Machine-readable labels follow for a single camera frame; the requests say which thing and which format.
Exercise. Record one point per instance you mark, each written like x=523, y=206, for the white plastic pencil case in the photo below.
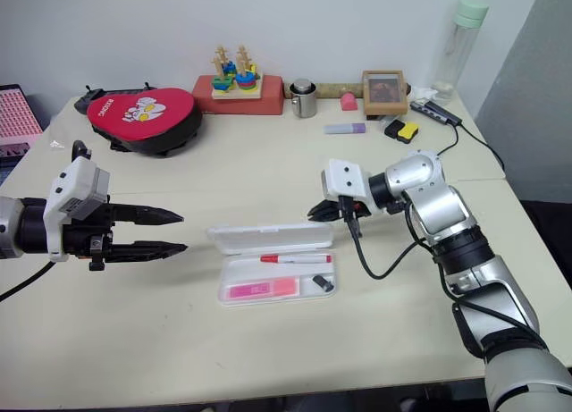
x=277, y=242

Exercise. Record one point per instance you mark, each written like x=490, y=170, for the purple and white highlighter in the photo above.
x=346, y=128

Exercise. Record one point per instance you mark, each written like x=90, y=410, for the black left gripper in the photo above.
x=85, y=240

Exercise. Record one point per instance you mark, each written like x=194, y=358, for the black eraser block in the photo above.
x=393, y=128

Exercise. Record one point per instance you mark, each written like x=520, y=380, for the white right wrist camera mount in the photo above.
x=346, y=179

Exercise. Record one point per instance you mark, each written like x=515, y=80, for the yellow and black eraser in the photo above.
x=407, y=132

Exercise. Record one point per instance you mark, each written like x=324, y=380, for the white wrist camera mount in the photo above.
x=76, y=184
x=346, y=179

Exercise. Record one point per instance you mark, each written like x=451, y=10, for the pink house-shaped block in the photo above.
x=349, y=103

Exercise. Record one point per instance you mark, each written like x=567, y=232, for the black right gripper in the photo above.
x=364, y=212

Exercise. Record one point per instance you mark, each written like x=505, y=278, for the small clear plastic scrap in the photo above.
x=56, y=144

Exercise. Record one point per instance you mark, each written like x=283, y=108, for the white crumpled tissue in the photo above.
x=422, y=94

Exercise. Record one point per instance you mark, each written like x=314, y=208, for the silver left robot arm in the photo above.
x=27, y=226

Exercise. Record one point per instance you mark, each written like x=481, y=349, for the pink perforated tray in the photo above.
x=18, y=117

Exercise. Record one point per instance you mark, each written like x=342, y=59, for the glass bottle green lid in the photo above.
x=458, y=54

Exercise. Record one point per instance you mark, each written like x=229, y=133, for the grey USB hub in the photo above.
x=435, y=111

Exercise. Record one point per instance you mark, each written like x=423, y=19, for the small black chunky stub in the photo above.
x=323, y=283

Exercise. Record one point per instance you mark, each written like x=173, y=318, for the wooden colourful stacking toy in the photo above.
x=237, y=79

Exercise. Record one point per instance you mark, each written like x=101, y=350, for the red rectangular box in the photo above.
x=272, y=97

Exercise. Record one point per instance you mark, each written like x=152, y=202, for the red cap whiteboard marker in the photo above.
x=295, y=258

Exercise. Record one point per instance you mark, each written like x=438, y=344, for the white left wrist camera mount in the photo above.
x=76, y=184

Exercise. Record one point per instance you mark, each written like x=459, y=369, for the wooden picture frame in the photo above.
x=384, y=92

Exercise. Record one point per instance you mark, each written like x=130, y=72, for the long cork wooden bar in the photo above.
x=335, y=90

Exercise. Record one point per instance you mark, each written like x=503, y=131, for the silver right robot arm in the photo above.
x=438, y=206

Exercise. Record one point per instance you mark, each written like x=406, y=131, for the red heart-shaped cat pad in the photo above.
x=143, y=117

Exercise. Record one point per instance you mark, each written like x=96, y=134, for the steel mug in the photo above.
x=305, y=104

